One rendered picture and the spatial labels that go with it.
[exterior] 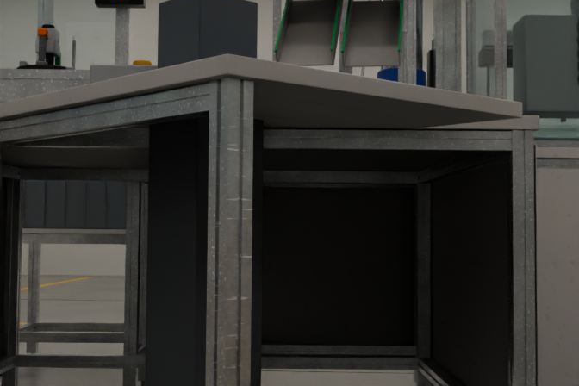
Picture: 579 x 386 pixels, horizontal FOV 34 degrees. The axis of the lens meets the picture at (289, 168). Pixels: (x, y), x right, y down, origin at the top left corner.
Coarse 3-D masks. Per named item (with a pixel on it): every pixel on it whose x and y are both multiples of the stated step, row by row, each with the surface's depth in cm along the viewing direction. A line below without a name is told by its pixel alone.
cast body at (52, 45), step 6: (48, 24) 222; (48, 30) 221; (54, 30) 221; (48, 36) 221; (54, 36) 221; (36, 42) 220; (48, 42) 220; (54, 42) 220; (36, 48) 220; (48, 48) 220; (54, 48) 220; (54, 54) 222
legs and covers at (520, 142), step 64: (128, 128) 197; (448, 192) 299; (512, 192) 197; (0, 256) 324; (448, 256) 298; (512, 256) 197; (0, 320) 325; (448, 320) 297; (512, 320) 196; (448, 384) 271; (512, 384) 196
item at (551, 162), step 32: (544, 160) 271; (576, 160) 271; (544, 192) 269; (576, 192) 269; (544, 224) 269; (576, 224) 269; (544, 256) 268; (576, 256) 268; (544, 288) 268; (576, 288) 268; (544, 320) 267; (576, 320) 267; (544, 352) 266; (576, 352) 266; (544, 384) 266; (576, 384) 266
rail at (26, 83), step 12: (0, 72) 204; (12, 72) 204; (24, 72) 204; (36, 72) 204; (48, 72) 204; (60, 72) 204; (72, 72) 204; (84, 72) 204; (0, 84) 204; (12, 84) 204; (24, 84) 204; (36, 84) 204; (48, 84) 204; (60, 84) 204; (72, 84) 204; (0, 96) 204; (12, 96) 204; (24, 96) 204
